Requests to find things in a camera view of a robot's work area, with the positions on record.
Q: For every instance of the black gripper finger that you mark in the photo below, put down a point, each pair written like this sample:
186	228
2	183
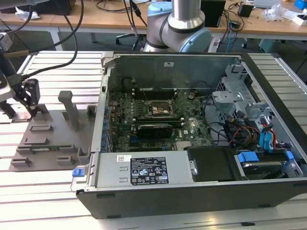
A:
32	95
5	107

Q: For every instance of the thin metal locking lever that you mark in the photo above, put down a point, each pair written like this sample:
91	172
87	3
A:
178	95
144	94

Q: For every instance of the CPU socket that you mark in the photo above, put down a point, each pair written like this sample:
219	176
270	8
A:
158	110

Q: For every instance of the grey parts rack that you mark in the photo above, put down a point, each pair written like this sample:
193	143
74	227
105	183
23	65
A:
60	136

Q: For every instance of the crumpled white paper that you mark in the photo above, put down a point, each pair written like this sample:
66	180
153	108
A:
26	14

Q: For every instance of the green RAM stick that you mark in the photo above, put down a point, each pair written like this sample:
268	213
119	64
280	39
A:
45	149

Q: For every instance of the large black box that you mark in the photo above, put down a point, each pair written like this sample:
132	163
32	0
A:
55	8

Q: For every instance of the grey case latch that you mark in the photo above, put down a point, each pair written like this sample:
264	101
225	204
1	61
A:
106	57

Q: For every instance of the blue case latch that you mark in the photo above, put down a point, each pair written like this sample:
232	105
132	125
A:
78	173

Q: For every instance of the light wooden desk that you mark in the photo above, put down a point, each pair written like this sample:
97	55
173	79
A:
100	20

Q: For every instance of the silver power supply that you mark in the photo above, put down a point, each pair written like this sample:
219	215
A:
108	172

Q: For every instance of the black office chair base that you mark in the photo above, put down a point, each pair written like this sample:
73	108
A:
124	36

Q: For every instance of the black RAM slot row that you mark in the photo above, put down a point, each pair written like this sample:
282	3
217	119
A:
153	95
158	119

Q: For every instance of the black graphics card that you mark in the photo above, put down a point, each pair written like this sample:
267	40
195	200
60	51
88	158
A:
154	131

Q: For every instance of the round coin battery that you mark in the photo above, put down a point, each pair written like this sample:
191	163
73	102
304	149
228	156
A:
191	96

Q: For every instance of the silver chipset heatsink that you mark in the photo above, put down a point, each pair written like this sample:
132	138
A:
184	145

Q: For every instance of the green motherboard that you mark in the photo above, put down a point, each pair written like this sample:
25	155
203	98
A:
194	124

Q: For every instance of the white power strip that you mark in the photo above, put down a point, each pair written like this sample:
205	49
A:
215	45

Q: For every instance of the black plastic shroud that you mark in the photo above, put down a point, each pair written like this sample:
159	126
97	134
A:
211	165

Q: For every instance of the black open PC case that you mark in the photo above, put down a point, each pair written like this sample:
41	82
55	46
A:
192	203

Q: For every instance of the silver metal drive cage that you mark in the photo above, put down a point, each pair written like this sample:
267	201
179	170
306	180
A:
226	98

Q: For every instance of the black tower box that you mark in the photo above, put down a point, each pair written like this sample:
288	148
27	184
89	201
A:
213	13

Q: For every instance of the black power adapter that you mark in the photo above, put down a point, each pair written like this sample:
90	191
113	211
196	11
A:
235	24

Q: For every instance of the hard disk in blue carrier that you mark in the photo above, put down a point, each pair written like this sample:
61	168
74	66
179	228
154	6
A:
248	157

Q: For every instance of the small black box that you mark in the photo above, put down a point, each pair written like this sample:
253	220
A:
245	10

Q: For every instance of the teal box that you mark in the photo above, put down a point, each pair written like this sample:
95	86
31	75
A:
267	45

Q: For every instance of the grey laptop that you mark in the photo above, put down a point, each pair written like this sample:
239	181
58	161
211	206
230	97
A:
266	3

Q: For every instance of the clear plastic bag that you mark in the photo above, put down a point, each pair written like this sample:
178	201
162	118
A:
273	13

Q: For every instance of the white cardboard box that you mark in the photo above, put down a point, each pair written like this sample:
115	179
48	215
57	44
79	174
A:
299	20

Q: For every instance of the blue box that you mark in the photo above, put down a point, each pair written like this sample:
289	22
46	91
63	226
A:
301	4

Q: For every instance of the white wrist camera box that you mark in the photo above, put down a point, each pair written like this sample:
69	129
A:
4	91

